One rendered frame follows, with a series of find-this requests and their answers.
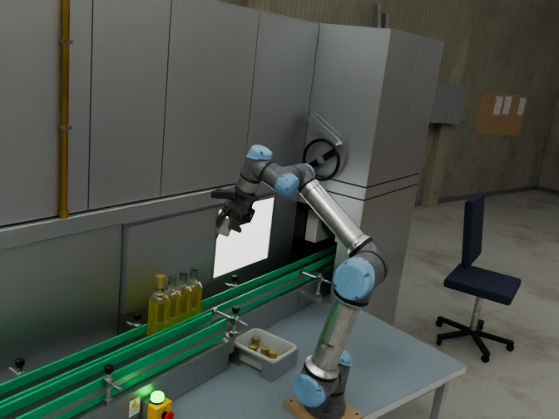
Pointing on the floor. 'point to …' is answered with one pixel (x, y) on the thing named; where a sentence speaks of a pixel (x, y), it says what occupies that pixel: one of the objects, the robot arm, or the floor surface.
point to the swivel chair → (477, 281)
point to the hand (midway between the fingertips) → (220, 233)
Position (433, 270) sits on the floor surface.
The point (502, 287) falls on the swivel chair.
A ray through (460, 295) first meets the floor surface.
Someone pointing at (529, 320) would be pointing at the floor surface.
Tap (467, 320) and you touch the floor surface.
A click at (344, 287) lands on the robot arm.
